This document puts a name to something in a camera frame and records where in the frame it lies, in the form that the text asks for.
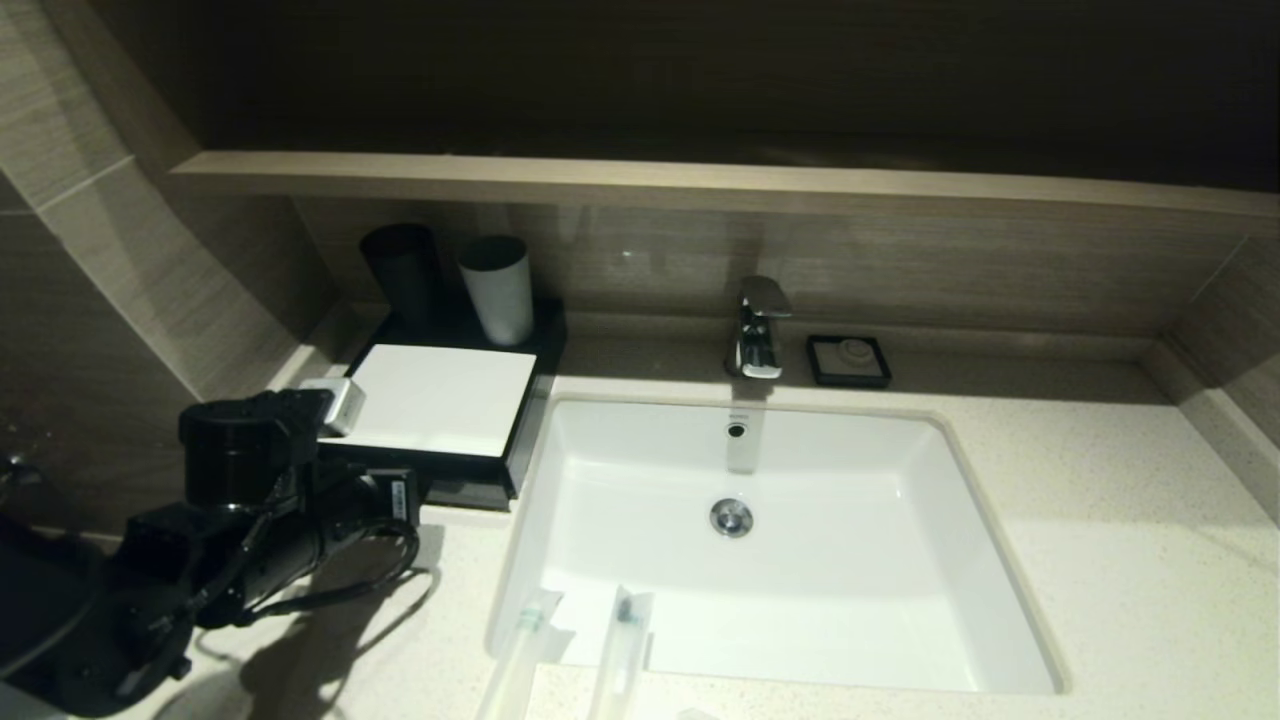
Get white packet green print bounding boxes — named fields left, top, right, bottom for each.
left=475, top=590, right=577, bottom=720

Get black storage box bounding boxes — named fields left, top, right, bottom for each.
left=345, top=298, right=569, bottom=501

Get black cup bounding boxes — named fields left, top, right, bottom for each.
left=360, top=223, right=445, bottom=326

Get white cup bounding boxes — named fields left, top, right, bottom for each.
left=458, top=235, right=536, bottom=347

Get toothbrush packet dark bristles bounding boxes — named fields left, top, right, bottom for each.
left=585, top=585, right=656, bottom=720

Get chrome faucet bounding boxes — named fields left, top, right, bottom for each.
left=725, top=276, right=793, bottom=381

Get black square soap dish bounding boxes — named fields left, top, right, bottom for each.
left=805, top=334, right=893, bottom=390

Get white sink basin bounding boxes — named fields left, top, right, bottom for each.
left=487, top=395, right=1067, bottom=696

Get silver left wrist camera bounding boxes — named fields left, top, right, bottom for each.
left=298, top=377, right=367, bottom=439

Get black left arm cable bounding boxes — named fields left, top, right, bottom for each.
left=200, top=518, right=437, bottom=629

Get dark hose fixture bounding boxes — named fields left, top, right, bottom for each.
left=0, top=450, right=46, bottom=501

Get wooden wall shelf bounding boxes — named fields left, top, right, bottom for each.
left=170, top=150, right=1280, bottom=221

